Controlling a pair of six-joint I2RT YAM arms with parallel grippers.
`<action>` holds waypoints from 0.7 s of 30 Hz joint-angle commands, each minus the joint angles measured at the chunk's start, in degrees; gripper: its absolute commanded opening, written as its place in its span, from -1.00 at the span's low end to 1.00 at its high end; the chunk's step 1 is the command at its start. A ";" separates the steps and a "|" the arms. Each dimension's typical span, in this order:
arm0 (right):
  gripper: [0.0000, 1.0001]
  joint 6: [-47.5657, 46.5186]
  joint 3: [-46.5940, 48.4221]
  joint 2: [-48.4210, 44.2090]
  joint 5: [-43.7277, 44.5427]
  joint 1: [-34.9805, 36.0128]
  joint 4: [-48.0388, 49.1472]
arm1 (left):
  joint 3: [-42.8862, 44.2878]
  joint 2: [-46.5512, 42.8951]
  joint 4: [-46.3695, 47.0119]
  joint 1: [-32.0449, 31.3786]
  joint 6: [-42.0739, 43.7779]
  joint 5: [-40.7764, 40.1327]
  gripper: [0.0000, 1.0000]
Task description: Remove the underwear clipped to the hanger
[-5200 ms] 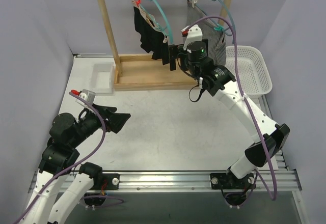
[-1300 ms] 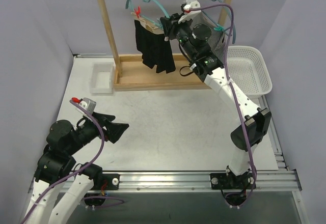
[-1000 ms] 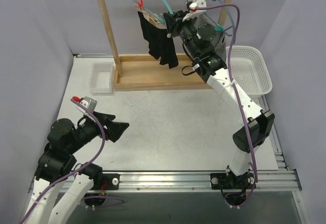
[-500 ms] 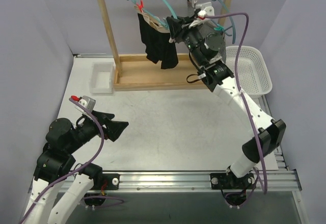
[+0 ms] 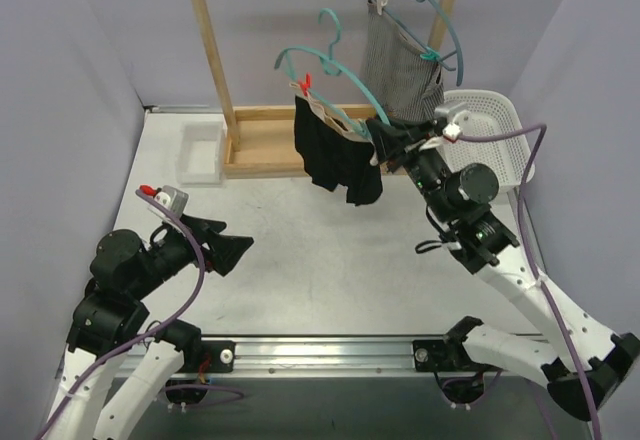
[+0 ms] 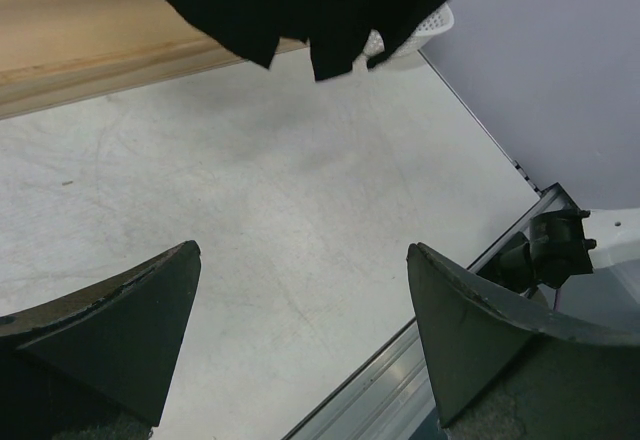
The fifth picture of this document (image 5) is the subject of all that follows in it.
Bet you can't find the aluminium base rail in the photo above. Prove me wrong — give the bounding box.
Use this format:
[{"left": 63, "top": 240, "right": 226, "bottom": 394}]
[{"left": 55, "top": 334, "right": 594, "bottom": 376}]

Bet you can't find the wooden clothes rack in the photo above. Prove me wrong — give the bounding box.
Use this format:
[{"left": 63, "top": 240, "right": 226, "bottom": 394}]
[{"left": 191, "top": 0, "right": 464, "bottom": 190}]

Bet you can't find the black underwear beige waistband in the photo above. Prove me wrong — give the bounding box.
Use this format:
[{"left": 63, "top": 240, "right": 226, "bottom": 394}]
[{"left": 290, "top": 83, "right": 383, "bottom": 206}]

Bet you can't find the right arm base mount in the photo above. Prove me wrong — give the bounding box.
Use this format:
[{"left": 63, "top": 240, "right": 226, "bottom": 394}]
[{"left": 411, "top": 337, "right": 499, "bottom": 374}]

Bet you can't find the teal clothespin on striped underwear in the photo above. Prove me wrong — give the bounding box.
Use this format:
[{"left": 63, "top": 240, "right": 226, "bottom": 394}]
[{"left": 420, "top": 48, "right": 441, "bottom": 62}]

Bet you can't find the teal hanger with striped underwear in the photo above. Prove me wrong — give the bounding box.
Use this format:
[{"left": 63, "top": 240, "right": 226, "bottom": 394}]
[{"left": 372, "top": 0, "right": 465, "bottom": 86}]

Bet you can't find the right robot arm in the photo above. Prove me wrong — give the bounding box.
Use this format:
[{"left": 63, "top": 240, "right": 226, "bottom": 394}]
[{"left": 366, "top": 118, "right": 639, "bottom": 422}]

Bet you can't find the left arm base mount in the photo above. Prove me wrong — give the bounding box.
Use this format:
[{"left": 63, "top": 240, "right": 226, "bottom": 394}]
[{"left": 185, "top": 340, "right": 236, "bottom": 374}]

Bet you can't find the grey striped underwear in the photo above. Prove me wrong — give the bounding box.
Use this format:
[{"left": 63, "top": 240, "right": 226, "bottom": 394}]
[{"left": 360, "top": 0, "right": 444, "bottom": 125}]

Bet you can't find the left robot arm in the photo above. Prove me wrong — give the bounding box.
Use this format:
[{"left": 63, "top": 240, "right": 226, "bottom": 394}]
[{"left": 39, "top": 215, "right": 254, "bottom": 439}]

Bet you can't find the white perforated plastic basket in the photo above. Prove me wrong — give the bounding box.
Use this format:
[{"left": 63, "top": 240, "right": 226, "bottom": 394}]
[{"left": 438, "top": 89, "right": 530, "bottom": 194}]

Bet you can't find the white foam tray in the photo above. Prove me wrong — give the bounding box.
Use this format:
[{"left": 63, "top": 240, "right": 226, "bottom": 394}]
[{"left": 176, "top": 121, "right": 226, "bottom": 187}]

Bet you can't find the red clothespin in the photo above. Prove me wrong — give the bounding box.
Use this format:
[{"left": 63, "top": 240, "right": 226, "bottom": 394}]
[{"left": 298, "top": 72, "right": 312, "bottom": 96}]

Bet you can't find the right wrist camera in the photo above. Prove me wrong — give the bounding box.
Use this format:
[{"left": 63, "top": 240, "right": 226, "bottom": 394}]
[{"left": 434, "top": 101, "right": 470, "bottom": 143}]

